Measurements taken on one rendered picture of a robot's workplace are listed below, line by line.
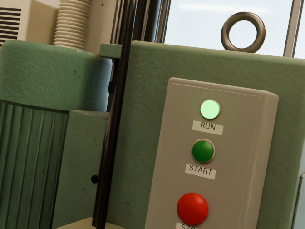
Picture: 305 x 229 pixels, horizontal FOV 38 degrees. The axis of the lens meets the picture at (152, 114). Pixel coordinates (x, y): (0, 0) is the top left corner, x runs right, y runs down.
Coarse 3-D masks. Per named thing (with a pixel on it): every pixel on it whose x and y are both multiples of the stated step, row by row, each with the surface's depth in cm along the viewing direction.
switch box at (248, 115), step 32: (192, 96) 43; (224, 96) 41; (256, 96) 40; (224, 128) 41; (256, 128) 40; (160, 160) 44; (192, 160) 42; (224, 160) 41; (256, 160) 40; (160, 192) 44; (192, 192) 42; (224, 192) 41; (256, 192) 42; (160, 224) 44; (224, 224) 41; (256, 224) 45
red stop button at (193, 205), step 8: (184, 200) 42; (192, 200) 41; (200, 200) 41; (184, 208) 42; (192, 208) 41; (200, 208) 41; (184, 216) 42; (192, 216) 41; (200, 216) 41; (192, 224) 42
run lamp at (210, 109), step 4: (204, 100) 42; (208, 100) 41; (212, 100) 41; (204, 104) 41; (208, 104) 41; (212, 104) 41; (216, 104) 41; (200, 108) 42; (204, 108) 41; (208, 108) 41; (212, 108) 41; (216, 108) 41; (220, 108) 41; (200, 112) 42; (204, 112) 41; (208, 112) 41; (212, 112) 41; (216, 112) 41; (220, 112) 41; (204, 116) 42; (208, 116) 41; (212, 116) 41; (216, 116) 41
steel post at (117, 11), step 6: (120, 0) 207; (120, 6) 207; (114, 18) 210; (114, 24) 208; (114, 30) 207; (114, 36) 208; (114, 42) 208; (108, 96) 210; (108, 102) 210; (108, 108) 210
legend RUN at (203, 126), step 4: (196, 124) 42; (200, 124) 42; (204, 124) 42; (208, 124) 42; (212, 124) 42; (216, 124) 42; (192, 128) 42; (196, 128) 42; (200, 128) 42; (204, 128) 42; (208, 128) 42; (212, 128) 42; (216, 128) 41; (220, 128) 41; (208, 132) 42; (212, 132) 42; (216, 132) 41; (220, 132) 41
